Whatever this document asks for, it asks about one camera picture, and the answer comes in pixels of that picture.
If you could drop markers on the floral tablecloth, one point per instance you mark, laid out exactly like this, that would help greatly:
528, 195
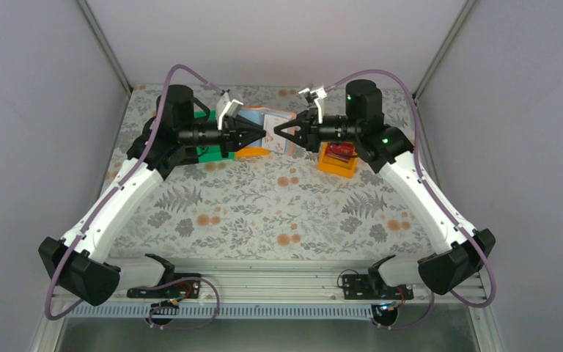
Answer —
274, 207

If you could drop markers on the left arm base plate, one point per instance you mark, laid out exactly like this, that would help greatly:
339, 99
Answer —
185, 289

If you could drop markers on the yellow storage bin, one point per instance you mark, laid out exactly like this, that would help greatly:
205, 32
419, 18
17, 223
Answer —
248, 152

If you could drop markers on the orange storage bin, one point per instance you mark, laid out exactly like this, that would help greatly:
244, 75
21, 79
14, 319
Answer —
336, 166

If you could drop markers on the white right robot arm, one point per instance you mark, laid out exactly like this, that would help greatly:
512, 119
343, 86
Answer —
459, 248

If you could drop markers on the aluminium mounting rail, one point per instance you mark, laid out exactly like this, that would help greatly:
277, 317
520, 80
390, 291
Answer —
262, 289

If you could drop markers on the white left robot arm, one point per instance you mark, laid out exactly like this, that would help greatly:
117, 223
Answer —
78, 261

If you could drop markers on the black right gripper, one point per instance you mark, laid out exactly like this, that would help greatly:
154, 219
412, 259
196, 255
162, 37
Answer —
309, 131

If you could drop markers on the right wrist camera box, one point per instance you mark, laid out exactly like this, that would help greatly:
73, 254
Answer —
315, 96

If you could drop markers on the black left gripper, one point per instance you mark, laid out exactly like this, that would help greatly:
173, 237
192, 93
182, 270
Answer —
226, 135

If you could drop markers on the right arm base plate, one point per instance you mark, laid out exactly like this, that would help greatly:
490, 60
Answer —
361, 287

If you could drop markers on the green storage bin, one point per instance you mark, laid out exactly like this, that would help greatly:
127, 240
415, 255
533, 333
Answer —
210, 153

